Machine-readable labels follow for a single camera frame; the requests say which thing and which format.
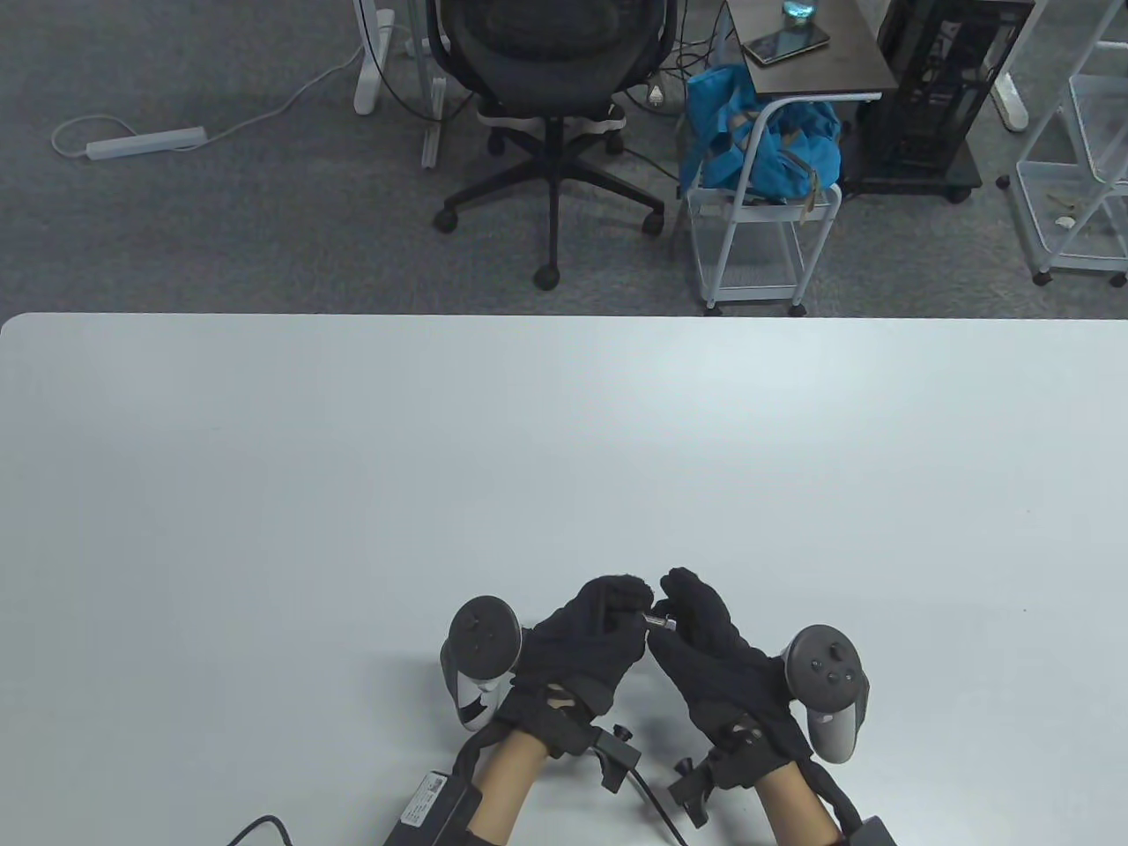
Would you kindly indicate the person's right hand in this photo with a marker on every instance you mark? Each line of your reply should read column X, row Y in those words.
column 714, row 656

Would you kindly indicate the person's left hand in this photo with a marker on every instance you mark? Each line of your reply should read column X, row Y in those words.
column 577, row 648

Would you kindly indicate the person's left forearm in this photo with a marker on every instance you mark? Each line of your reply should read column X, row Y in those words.
column 507, row 786

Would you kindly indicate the person's right forearm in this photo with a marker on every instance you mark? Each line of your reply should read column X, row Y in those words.
column 795, row 809

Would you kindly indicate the grey left hand controller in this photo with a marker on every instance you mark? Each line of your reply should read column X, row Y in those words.
column 483, row 633

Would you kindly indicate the grey hand controller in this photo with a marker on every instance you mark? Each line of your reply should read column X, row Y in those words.
column 483, row 633
column 827, row 670

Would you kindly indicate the grey right hand controller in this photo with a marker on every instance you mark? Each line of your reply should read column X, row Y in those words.
column 827, row 670

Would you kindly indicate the black labelled battery pack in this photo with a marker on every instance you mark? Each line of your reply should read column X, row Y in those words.
column 430, row 806

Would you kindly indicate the plain black battery pack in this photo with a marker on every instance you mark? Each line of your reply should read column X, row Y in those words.
column 872, row 834

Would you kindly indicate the black wheeled stand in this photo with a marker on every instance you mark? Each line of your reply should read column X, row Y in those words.
column 916, row 183

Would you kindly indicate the blue fabric bag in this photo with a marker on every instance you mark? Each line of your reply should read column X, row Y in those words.
column 718, row 132

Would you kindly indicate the narrow white desk leg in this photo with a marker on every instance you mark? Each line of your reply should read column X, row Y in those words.
column 432, row 132

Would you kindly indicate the white mesh rolling rack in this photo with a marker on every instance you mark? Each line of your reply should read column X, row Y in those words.
column 1057, row 176

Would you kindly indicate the black office chair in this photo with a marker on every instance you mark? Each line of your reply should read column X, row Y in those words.
column 551, row 53

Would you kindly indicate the wide white desk leg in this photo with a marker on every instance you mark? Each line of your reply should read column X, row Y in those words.
column 368, row 88

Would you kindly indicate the dark brown side table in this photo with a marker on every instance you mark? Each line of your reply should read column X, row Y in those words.
column 837, row 62

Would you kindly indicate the black computer case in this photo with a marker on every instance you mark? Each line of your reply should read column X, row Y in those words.
column 934, row 88

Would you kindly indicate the black smartphone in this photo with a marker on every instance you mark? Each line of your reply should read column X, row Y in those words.
column 784, row 46

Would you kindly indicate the white desk foot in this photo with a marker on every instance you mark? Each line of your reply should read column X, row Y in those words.
column 1013, row 106

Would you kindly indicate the blue tinted glass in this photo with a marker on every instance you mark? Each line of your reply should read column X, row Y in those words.
column 800, row 11

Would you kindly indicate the white power strip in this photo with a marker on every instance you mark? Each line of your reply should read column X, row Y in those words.
column 145, row 143

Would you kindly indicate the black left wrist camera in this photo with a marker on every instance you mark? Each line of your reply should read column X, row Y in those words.
column 617, row 756

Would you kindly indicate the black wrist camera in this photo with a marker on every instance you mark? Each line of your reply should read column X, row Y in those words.
column 617, row 756
column 694, row 793

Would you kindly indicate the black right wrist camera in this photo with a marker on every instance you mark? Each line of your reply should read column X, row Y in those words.
column 694, row 793

